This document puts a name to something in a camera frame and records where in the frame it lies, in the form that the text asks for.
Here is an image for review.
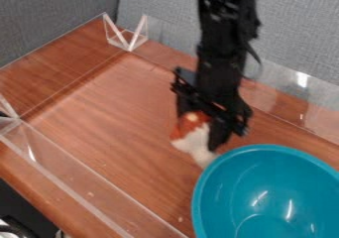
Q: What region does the black and white corner object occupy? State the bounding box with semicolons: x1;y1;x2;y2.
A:
0;179;73;238

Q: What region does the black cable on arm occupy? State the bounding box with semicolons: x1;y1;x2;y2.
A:
244;40;263;66

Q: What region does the clear acrylic barrier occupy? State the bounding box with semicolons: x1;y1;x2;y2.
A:
0;95;188;238
101;13;339;145

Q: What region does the clear acrylic front barrier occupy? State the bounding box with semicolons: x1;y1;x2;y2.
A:
0;95;188;238

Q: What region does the blue plastic bowl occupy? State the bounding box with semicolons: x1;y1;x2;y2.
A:
191;145;339;238

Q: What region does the clear acrylic back barrier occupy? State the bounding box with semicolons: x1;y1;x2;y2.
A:
101;13;339;145

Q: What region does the red and white toy mushroom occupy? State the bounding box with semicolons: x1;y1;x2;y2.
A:
169;111;219;169

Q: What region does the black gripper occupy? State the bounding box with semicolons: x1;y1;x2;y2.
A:
171;49;254;151

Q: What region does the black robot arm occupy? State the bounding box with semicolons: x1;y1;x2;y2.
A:
171;0;260;151

